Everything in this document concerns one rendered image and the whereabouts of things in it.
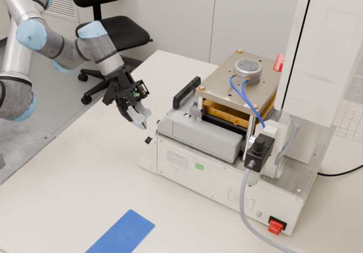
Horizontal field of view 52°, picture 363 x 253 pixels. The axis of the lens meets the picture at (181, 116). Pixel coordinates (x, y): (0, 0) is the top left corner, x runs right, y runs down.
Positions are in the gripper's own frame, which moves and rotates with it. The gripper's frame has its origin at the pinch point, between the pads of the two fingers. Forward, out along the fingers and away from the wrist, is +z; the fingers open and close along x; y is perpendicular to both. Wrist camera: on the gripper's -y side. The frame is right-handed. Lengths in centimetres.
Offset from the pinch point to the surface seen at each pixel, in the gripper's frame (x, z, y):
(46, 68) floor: 105, -29, -195
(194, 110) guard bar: -1.6, -1.5, 24.8
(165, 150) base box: -4.9, 7.5, 9.4
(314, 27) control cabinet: -4, -13, 64
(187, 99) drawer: 10.9, -1.0, 13.3
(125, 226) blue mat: -26.1, 18.1, 2.2
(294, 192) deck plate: -5, 26, 44
